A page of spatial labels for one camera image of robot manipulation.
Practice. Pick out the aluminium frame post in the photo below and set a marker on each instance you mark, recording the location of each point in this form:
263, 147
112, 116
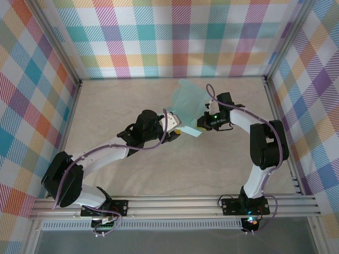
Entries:
57, 42
31, 238
317, 238
288, 39

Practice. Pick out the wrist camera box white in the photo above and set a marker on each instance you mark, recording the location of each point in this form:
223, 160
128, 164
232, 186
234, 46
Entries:
172, 120
213, 106

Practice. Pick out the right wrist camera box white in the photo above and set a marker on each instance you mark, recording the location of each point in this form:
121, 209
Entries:
213, 106

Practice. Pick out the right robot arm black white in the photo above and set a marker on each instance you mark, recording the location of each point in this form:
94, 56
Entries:
265, 148

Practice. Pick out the long aluminium mounting rail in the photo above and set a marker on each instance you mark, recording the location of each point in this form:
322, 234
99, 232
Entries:
172, 206

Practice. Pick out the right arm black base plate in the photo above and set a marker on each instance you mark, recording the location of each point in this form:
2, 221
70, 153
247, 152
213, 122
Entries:
230, 206

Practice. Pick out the light blue paper box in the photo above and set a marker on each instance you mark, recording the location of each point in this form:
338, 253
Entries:
188, 103

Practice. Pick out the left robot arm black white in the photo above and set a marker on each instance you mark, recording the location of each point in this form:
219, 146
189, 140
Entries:
63, 180

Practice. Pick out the aluminium table side rail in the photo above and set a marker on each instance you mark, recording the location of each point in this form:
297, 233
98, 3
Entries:
278, 105
70, 119

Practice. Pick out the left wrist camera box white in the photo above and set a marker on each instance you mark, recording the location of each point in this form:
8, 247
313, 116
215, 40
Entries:
172, 120

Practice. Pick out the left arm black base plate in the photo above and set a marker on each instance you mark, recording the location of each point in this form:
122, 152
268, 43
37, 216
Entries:
120, 207

